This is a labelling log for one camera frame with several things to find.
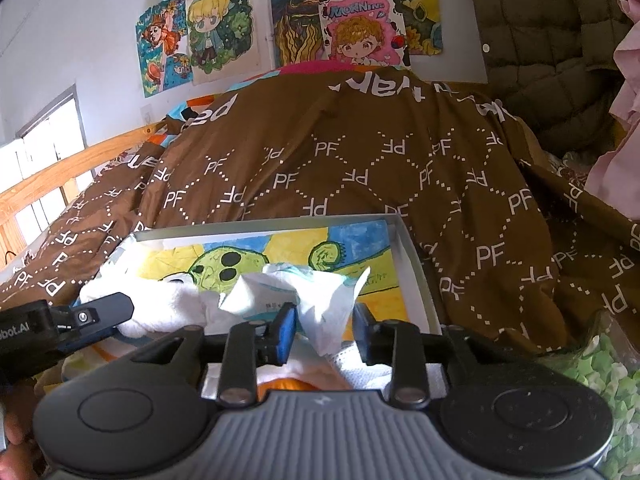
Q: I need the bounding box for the white striped colourful cloth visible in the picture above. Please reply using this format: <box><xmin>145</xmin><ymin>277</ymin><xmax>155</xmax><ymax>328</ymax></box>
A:
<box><xmin>61</xmin><ymin>334</ymin><xmax>162</xmax><ymax>382</ymax></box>

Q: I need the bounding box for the white towel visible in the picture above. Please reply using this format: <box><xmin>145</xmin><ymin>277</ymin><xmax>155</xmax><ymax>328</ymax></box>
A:
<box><xmin>79</xmin><ymin>275</ymin><xmax>242</xmax><ymax>338</ymax></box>

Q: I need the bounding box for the person's left hand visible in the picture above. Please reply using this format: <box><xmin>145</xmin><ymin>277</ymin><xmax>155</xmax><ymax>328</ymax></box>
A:
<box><xmin>1</xmin><ymin>379</ymin><xmax>41</xmax><ymax>480</ymax></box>

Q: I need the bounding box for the orange felt piece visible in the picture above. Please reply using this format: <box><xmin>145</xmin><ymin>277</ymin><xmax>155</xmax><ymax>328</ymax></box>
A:
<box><xmin>258</xmin><ymin>378</ymin><xmax>318</xmax><ymax>396</ymax></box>

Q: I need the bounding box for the grey tray with painted bottom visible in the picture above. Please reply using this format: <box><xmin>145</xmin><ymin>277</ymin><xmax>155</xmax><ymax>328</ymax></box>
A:
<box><xmin>69</xmin><ymin>212</ymin><xmax>445</xmax><ymax>401</ymax></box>

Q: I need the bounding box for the brown PF patterned blanket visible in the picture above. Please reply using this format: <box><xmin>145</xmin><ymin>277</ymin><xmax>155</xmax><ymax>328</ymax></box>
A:
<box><xmin>1</xmin><ymin>68</ymin><xmax>639</xmax><ymax>352</ymax></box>

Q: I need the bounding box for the jar of green white candies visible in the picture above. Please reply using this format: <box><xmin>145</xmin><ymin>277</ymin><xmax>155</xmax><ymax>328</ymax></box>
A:
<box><xmin>539</xmin><ymin>311</ymin><xmax>640</xmax><ymax>479</ymax></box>

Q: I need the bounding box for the pink garment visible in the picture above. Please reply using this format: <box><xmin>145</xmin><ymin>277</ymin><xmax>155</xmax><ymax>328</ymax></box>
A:
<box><xmin>585</xmin><ymin>0</ymin><xmax>640</xmax><ymax>220</ymax></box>

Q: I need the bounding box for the orange haired girl drawing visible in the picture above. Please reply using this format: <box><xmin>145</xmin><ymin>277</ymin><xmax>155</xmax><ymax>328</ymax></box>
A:
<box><xmin>136</xmin><ymin>0</ymin><xmax>192</xmax><ymax>98</ymax></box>

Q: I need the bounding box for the pink anime girl drawing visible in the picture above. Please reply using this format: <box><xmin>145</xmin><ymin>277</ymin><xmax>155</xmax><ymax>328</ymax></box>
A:
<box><xmin>319</xmin><ymin>0</ymin><xmax>410</xmax><ymax>67</ymax></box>

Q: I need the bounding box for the blond boy drawing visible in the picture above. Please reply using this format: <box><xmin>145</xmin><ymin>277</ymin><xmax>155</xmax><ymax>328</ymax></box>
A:
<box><xmin>186</xmin><ymin>0</ymin><xmax>262</xmax><ymax>84</ymax></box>

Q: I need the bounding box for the dark olive quilted jacket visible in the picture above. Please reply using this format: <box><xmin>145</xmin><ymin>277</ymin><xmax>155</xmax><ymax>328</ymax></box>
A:
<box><xmin>472</xmin><ymin>0</ymin><xmax>631</xmax><ymax>155</ymax></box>

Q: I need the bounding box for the window with grey frame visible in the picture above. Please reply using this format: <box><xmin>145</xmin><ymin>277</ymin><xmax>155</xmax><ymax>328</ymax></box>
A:
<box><xmin>0</xmin><ymin>84</ymin><xmax>97</xmax><ymax>256</ymax></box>

